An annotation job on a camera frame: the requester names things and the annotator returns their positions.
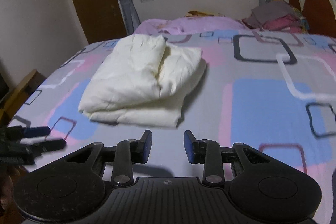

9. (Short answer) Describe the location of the pink blanket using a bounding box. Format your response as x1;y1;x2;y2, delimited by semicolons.
133;16;248;35

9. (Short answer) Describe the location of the stack of folded clothes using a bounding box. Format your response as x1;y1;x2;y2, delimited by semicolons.
241;0;309;34

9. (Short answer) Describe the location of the yellow printed pillow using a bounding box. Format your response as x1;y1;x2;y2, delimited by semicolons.
185;10;225;17

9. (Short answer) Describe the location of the patterned bed sheet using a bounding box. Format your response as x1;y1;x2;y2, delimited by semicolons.
10;30;335;223

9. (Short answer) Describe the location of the cream white puffer jacket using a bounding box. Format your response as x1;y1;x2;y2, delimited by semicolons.
78;34;206;128

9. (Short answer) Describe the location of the red white headboard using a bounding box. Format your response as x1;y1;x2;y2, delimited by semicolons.
288;0;335;38

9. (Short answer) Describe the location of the wooden bedside furniture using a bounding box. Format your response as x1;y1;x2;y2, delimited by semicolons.
1;69;46;126

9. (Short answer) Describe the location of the person left hand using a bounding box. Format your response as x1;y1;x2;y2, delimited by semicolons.
1;164;27;217

